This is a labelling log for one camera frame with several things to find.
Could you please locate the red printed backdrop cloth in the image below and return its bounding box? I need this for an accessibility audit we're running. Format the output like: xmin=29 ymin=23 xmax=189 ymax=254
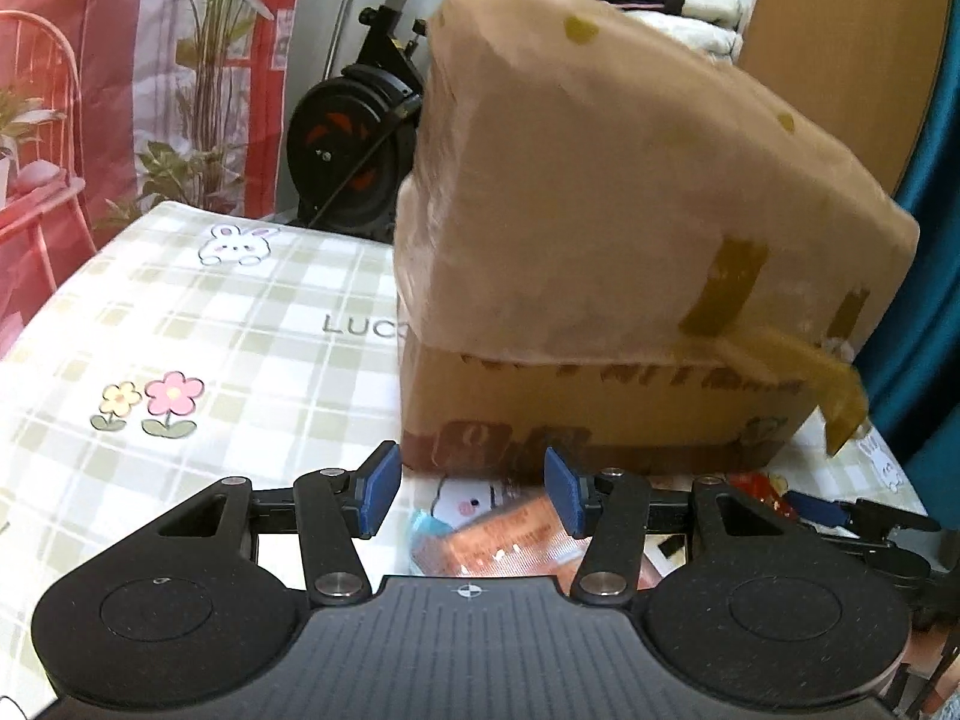
xmin=0 ymin=0 xmax=308 ymax=293

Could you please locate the clear orange snack packet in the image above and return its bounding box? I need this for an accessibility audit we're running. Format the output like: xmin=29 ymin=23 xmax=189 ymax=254
xmin=409 ymin=493 xmax=601 ymax=597

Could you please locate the black exercise bike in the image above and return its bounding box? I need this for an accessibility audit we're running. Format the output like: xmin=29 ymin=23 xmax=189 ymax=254
xmin=285 ymin=0 xmax=503 ymax=245

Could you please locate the brown cardboard box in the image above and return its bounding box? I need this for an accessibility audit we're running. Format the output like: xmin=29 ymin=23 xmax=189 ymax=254
xmin=394 ymin=0 xmax=922 ymax=477

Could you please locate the checked tablecloth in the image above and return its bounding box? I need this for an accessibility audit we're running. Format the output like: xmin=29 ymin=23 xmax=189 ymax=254
xmin=0 ymin=201 xmax=931 ymax=720

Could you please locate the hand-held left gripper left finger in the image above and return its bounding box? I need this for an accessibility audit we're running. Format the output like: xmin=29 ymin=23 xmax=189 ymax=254
xmin=154 ymin=441 xmax=402 ymax=607

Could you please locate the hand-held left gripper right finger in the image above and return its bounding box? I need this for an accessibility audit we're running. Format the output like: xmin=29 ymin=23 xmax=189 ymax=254
xmin=544 ymin=446 xmax=800 ymax=607

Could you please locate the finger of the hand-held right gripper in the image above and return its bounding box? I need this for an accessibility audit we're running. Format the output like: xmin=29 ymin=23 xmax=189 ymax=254
xmin=787 ymin=490 xmax=942 ymax=541

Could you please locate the teal curtain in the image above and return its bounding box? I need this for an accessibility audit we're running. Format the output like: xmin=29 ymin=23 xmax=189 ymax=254
xmin=855 ymin=52 xmax=960 ymax=526

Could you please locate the wooden panel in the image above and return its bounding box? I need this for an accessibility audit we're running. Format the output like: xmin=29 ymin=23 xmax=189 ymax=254
xmin=739 ymin=0 xmax=960 ymax=200

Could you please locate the orange red snack packet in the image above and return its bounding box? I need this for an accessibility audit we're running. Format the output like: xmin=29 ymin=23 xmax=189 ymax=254
xmin=727 ymin=471 xmax=800 ymax=522

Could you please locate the white quilt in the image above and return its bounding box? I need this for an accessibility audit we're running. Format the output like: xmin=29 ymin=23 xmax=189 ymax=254
xmin=622 ymin=0 xmax=743 ymax=61

